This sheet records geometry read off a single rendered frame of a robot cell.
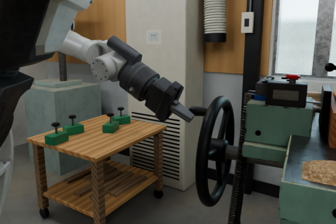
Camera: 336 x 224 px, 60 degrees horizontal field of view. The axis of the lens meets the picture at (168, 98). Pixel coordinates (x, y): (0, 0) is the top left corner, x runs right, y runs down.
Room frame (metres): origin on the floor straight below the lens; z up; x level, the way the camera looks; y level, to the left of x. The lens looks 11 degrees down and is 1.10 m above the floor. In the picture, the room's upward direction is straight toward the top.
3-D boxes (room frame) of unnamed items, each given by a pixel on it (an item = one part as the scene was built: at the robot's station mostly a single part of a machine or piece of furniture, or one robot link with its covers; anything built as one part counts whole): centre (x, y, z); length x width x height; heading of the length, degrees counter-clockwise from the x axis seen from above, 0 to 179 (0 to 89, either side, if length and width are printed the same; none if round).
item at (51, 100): (2.52, 0.90, 0.79); 0.62 x 0.48 x 1.58; 56
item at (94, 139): (1.76, 0.42, 0.32); 0.66 x 0.57 x 0.64; 148
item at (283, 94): (0.66, -0.26, 0.99); 0.13 x 0.11 x 0.06; 154
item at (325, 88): (0.64, -0.32, 0.95); 0.09 x 0.07 x 0.09; 154
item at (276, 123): (0.67, -0.27, 0.91); 0.15 x 0.14 x 0.09; 154
